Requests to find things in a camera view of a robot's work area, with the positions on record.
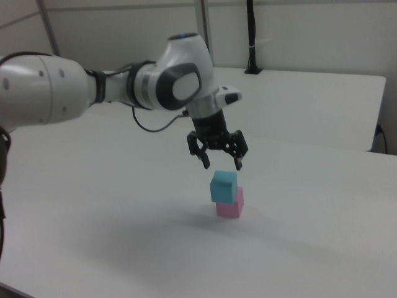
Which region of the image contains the grey partition post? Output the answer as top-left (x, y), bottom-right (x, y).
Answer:
top-left (195, 0), bottom-right (215, 68)
top-left (36, 0), bottom-right (61, 57)

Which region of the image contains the black cable bundle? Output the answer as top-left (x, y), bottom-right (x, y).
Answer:
top-left (0, 125), bottom-right (12, 259)

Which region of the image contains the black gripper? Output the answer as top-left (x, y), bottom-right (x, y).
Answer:
top-left (186, 110), bottom-right (249, 171)

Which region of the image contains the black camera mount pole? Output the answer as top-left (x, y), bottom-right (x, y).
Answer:
top-left (244, 0), bottom-right (263, 75)

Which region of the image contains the blue cube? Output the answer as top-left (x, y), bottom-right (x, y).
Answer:
top-left (210, 169), bottom-right (239, 204)

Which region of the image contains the dark gripper cable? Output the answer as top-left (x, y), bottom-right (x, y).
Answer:
top-left (132, 105), bottom-right (190, 133)

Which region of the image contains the pink cube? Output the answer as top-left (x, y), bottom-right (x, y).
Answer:
top-left (215, 186), bottom-right (245, 219)

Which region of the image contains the black wall power cable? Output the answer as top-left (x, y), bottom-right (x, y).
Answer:
top-left (376, 124), bottom-right (389, 154)

